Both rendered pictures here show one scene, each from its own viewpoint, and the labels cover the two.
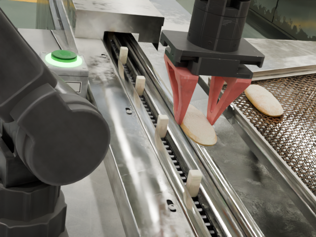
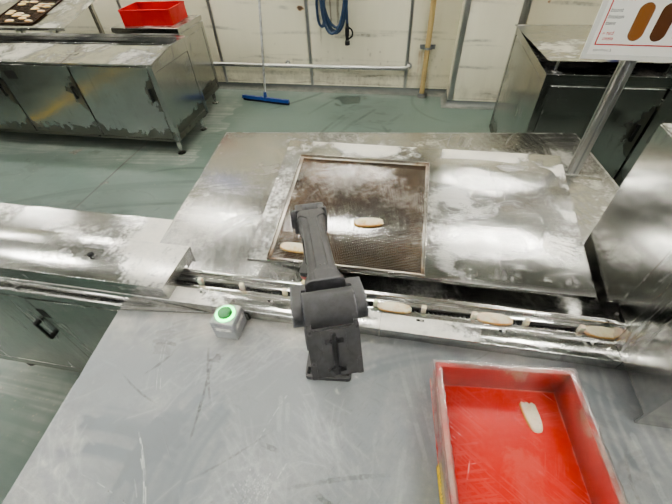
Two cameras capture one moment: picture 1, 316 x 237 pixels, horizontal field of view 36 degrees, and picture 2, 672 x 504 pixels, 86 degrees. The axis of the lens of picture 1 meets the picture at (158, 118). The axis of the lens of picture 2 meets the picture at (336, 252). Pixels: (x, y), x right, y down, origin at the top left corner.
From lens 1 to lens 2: 0.74 m
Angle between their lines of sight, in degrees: 49
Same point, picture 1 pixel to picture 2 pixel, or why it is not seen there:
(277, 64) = (265, 223)
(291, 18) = (55, 120)
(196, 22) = not seen: hidden behind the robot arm
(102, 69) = (220, 298)
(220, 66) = not seen: hidden behind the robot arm
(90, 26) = (170, 287)
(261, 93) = (292, 246)
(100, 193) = not seen: hidden behind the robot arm
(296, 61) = (267, 215)
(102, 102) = (258, 309)
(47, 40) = (138, 315)
